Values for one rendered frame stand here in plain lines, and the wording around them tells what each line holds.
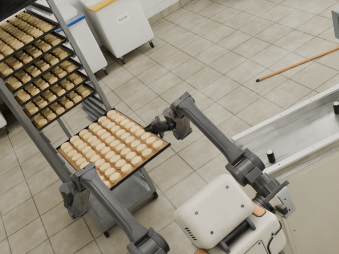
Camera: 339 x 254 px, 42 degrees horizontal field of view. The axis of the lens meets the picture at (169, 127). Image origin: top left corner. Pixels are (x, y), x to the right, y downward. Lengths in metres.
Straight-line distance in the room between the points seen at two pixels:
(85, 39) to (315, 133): 3.32
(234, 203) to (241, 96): 2.68
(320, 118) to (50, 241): 2.24
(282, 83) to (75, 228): 2.11
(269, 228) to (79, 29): 3.85
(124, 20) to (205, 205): 3.92
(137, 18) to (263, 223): 3.98
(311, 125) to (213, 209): 0.99
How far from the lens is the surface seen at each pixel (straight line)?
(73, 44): 2.57
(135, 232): 1.47
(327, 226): 2.36
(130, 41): 5.16
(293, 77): 4.03
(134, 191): 3.28
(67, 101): 2.75
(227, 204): 1.35
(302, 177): 2.04
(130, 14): 5.09
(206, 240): 1.33
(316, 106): 2.28
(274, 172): 1.96
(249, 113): 3.75
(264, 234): 1.41
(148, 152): 2.04
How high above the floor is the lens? 2.28
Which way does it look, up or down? 35 degrees down
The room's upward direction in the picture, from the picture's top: 25 degrees counter-clockwise
